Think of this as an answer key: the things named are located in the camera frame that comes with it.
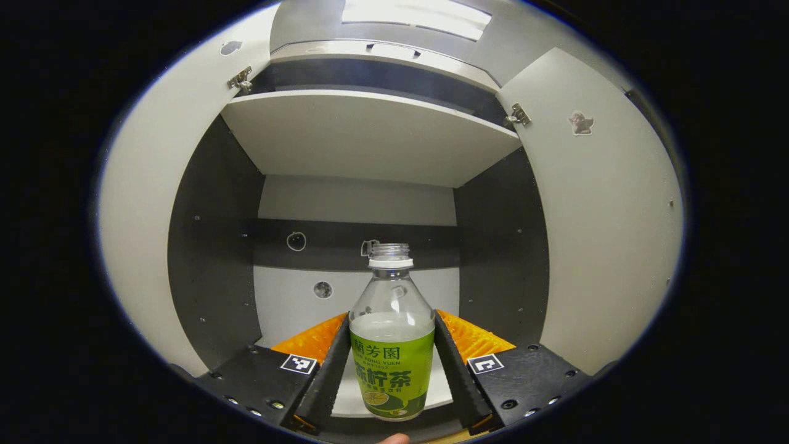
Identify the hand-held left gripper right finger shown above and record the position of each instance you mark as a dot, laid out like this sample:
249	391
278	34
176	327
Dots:
459	382

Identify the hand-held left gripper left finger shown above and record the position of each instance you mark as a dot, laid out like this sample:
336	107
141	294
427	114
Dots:
330	382

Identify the green label clear bottle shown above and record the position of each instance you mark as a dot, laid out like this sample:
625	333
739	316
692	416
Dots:
391	370

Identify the cabinet door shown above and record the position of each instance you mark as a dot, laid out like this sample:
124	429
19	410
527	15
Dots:
604	234
148	216

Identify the grey white cabinet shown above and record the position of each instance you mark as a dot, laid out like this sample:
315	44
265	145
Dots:
209	246

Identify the wide cabinet shelf board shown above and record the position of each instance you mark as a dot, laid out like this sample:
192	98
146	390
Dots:
370	135

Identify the metal door hinge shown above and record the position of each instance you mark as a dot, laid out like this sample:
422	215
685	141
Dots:
239	79
518	115

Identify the large ceiling light panel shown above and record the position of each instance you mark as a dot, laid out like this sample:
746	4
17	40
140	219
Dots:
419	18

